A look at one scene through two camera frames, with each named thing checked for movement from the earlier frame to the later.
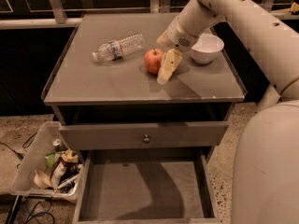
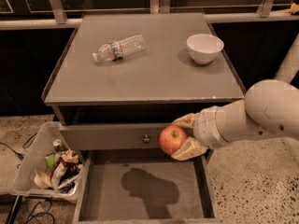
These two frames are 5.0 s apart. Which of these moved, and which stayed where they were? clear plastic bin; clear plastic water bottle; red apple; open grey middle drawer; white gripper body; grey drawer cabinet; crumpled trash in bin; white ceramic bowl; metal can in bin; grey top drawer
Moved: red apple; white gripper body
Stayed: white ceramic bowl; clear plastic bin; open grey middle drawer; grey top drawer; crumpled trash in bin; metal can in bin; grey drawer cabinet; clear plastic water bottle
